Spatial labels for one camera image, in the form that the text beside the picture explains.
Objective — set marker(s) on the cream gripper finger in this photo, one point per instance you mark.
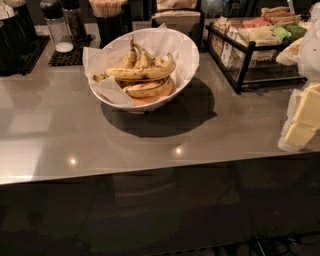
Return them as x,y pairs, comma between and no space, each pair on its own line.
299,134

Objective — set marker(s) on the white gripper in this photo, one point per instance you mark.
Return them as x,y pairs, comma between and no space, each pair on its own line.
310,61

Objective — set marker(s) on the front lower banana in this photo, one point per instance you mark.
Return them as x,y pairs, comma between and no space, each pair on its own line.
150,89

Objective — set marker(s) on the white bowl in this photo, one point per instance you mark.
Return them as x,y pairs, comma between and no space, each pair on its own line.
142,70

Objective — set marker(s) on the middle back banana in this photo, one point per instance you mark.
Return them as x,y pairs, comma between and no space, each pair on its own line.
145,59

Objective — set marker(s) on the upright back banana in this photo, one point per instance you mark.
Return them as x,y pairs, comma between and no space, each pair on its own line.
131,56

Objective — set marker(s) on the small left banana tip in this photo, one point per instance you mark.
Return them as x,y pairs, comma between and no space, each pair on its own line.
98,77

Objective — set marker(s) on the green tea packets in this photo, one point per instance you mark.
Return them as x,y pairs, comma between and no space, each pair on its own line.
288,33

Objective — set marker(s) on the brown sugar packets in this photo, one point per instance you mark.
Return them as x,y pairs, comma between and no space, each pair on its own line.
279,15

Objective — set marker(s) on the pink sweetener packets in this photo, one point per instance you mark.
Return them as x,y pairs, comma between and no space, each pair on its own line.
256,22

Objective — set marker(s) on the napkin dispenser black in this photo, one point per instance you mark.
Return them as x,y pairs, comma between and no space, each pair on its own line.
185,16

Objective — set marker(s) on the white paper liner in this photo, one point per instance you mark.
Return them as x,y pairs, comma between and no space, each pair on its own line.
158,41

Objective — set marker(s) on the black cup with stirrers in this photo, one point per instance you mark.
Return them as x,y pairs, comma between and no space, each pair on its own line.
113,19

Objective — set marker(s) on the black rubber mat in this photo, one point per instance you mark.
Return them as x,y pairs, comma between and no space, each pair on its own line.
34,51
73,57

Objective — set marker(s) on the pepper grinder glass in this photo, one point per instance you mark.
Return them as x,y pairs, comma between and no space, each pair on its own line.
73,16

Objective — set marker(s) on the salt shaker glass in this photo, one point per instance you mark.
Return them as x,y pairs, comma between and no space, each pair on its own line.
54,17

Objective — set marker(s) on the black rubber mat left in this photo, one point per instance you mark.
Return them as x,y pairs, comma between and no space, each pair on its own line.
34,51

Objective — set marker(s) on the black container left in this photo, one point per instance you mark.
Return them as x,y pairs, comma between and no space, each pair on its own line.
17,35

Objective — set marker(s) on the black wire rack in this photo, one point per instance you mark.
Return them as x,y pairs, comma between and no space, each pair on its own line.
247,56

